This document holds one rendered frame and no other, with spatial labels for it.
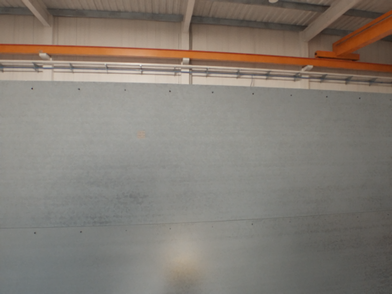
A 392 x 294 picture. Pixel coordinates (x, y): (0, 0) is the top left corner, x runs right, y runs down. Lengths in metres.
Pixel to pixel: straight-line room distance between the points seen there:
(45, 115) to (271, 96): 0.89
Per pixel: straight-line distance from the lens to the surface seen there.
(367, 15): 11.91
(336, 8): 10.41
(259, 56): 10.28
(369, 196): 1.36
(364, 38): 10.87
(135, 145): 0.95
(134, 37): 10.27
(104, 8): 10.48
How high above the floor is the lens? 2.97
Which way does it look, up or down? 1 degrees down
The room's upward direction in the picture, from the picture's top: straight up
